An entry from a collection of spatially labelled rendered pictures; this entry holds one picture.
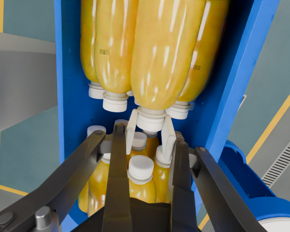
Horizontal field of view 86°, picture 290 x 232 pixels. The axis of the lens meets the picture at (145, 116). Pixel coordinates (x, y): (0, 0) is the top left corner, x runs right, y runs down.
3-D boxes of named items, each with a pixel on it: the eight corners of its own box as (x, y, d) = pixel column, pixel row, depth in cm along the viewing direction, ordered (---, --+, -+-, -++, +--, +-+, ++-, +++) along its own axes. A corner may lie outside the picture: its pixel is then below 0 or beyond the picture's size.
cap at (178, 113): (186, 101, 29) (183, 110, 29) (165, 98, 28) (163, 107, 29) (193, 107, 25) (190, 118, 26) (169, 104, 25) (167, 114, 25)
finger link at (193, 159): (176, 153, 14) (209, 158, 14) (171, 130, 19) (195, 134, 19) (173, 166, 15) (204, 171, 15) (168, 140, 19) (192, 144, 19)
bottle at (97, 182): (118, 240, 32) (128, 168, 26) (83, 240, 32) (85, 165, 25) (120, 209, 39) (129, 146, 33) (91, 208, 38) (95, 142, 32)
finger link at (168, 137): (169, 136, 15) (176, 137, 15) (165, 113, 22) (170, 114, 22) (163, 160, 17) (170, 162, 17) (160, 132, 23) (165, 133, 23)
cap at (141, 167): (151, 167, 27) (153, 159, 26) (151, 184, 23) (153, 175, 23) (129, 164, 27) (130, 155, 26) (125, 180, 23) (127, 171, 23)
